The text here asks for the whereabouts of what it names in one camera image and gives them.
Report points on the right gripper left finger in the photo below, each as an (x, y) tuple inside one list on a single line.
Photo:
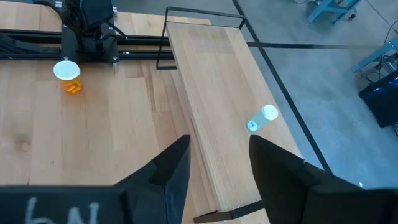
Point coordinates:
[(168, 168)]

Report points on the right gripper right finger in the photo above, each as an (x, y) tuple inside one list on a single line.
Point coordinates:
[(280, 180)]

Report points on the teal pill bottle white cap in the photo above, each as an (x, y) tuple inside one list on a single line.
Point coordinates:
[(261, 119)]

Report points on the large orange pill bottle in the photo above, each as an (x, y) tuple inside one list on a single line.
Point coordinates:
[(71, 85)]

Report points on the dark blue box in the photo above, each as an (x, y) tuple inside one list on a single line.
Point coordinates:
[(382, 99)]

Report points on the light blue metal stand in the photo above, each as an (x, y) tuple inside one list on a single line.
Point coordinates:
[(376, 54), (329, 7)]

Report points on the wooden shelf black frame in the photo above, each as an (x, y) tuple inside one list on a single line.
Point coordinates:
[(217, 93)]

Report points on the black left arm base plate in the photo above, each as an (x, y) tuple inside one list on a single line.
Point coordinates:
[(70, 46)]

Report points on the black aluminium side frame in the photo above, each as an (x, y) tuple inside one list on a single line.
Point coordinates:
[(31, 49)]

